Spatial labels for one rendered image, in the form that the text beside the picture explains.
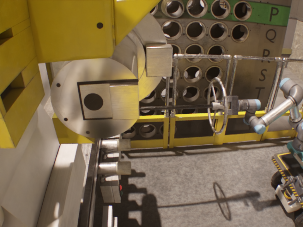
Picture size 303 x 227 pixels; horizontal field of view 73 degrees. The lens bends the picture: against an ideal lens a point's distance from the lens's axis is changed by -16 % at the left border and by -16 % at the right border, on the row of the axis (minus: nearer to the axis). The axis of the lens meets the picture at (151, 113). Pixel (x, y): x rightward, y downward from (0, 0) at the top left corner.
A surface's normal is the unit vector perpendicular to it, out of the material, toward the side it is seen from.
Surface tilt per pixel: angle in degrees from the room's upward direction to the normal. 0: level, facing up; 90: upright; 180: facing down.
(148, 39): 90
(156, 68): 90
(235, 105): 63
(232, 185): 0
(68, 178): 0
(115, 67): 90
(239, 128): 90
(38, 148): 68
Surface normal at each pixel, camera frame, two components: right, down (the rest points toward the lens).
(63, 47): 0.07, 0.55
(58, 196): 0.00, -0.83
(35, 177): 0.92, -0.35
